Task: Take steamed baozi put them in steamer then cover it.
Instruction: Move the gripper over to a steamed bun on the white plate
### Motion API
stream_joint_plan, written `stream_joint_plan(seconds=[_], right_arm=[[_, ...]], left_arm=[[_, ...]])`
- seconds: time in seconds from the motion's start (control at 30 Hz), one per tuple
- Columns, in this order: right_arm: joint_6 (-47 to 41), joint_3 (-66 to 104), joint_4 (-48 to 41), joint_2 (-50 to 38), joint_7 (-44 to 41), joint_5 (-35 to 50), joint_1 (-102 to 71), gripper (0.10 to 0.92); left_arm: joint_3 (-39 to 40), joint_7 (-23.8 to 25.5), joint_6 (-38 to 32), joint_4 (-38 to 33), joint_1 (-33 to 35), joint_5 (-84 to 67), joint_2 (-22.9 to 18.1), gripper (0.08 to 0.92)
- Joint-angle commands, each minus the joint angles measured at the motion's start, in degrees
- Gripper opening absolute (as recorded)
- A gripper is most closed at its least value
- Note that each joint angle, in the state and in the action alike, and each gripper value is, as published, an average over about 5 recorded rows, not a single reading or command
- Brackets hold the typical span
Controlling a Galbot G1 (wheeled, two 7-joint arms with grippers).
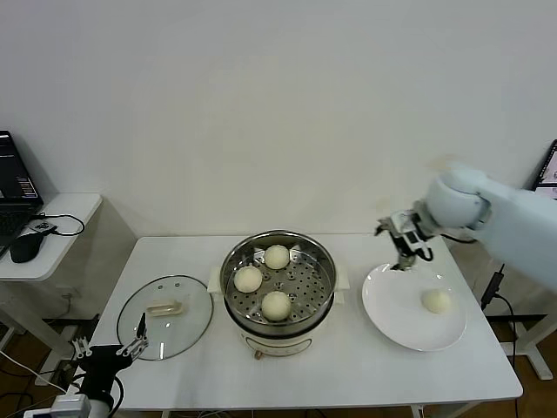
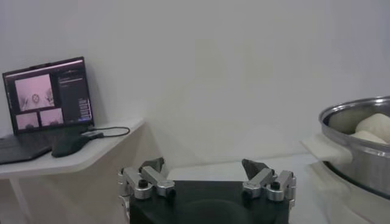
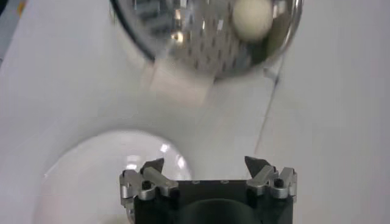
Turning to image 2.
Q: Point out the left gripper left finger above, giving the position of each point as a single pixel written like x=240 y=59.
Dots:
x=155 y=179

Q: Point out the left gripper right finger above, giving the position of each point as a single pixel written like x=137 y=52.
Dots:
x=262 y=179

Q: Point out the white steamed baozi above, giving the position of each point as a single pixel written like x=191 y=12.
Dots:
x=376 y=123
x=367 y=137

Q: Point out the stainless steel steamer basket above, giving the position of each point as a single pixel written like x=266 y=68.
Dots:
x=365 y=164

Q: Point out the white side table with mouse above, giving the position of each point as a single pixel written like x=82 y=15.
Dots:
x=100 y=149

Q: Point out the cream electric cooker base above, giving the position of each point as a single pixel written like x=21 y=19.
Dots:
x=335 y=198

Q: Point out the small black usb hub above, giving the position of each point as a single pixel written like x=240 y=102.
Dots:
x=93 y=134

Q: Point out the black computer mouse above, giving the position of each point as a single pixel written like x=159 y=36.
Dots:
x=68 y=146

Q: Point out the black laptop with dark screen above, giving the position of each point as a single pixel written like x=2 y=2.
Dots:
x=45 y=97

